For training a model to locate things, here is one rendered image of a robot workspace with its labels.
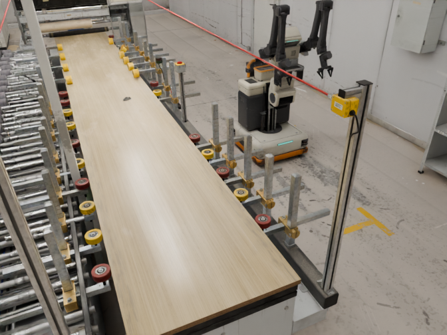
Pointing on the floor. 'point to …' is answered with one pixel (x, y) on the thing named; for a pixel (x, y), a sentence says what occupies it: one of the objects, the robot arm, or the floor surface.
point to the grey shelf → (438, 140)
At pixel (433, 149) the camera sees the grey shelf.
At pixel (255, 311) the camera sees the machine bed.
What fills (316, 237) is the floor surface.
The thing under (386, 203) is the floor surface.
